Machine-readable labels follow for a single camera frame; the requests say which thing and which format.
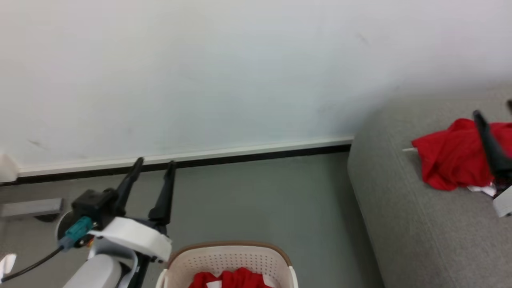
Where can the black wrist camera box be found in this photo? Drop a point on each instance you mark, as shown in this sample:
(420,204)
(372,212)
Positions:
(95,206)

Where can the grey fabric sofa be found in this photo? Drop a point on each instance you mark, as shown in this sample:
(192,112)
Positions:
(408,224)

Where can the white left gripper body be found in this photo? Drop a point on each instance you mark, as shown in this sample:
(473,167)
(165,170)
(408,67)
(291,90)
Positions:
(134,236)

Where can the beige perforated laundry basket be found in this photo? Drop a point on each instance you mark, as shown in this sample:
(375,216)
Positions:
(228,258)

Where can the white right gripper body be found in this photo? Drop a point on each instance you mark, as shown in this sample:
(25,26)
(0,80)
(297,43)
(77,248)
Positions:
(504,200)

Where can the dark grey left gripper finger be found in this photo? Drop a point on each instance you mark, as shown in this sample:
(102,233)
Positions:
(128,182)
(164,196)

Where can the black caster wheel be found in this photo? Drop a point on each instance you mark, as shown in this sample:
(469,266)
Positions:
(46,218)

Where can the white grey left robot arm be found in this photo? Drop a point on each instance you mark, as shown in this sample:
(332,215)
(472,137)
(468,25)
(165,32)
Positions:
(98,272)

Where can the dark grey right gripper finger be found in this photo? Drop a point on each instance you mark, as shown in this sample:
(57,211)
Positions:
(491,146)
(509,105)

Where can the white and black baseboard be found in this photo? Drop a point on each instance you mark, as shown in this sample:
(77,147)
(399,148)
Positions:
(224,155)

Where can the grey metal frame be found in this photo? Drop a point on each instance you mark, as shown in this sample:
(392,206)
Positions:
(30,207)

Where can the white wall socket box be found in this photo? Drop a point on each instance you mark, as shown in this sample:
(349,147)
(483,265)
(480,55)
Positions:
(7,168)

